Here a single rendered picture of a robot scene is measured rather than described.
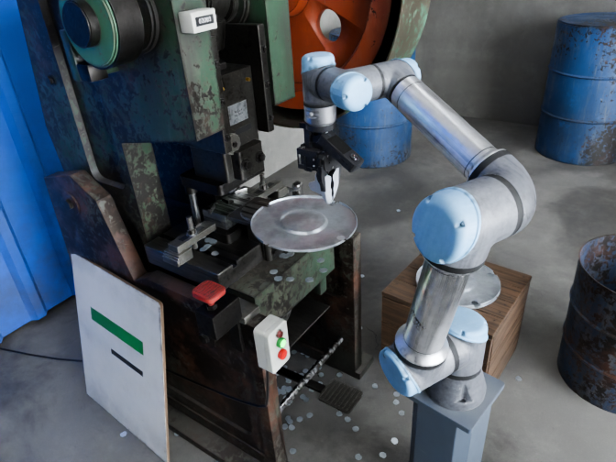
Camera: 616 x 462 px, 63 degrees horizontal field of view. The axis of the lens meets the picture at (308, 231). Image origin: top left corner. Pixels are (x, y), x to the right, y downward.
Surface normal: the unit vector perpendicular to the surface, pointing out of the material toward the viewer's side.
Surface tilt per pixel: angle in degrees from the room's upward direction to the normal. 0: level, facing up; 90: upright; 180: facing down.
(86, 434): 0
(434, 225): 82
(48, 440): 0
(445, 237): 82
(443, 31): 90
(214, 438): 0
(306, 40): 90
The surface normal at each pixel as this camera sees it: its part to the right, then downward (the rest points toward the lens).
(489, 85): -0.57, 0.45
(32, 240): 0.82, 0.25
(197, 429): -0.06, -0.86
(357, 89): 0.51, 0.41
